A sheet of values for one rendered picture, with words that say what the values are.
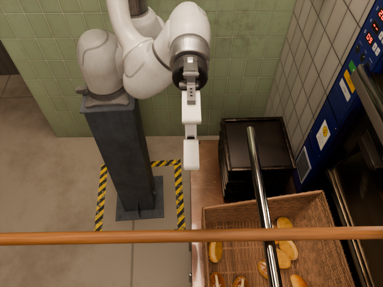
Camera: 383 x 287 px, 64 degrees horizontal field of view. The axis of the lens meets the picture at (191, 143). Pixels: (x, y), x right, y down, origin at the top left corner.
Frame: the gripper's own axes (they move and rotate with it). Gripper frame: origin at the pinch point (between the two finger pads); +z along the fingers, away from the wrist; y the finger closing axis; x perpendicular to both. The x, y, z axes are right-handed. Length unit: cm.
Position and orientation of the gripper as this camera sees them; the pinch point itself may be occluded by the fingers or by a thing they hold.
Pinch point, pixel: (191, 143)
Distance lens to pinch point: 53.3
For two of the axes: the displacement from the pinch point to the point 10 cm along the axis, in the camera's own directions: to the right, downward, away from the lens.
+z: 0.2, 8.0, -6.0
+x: -10.0, 0.1, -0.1
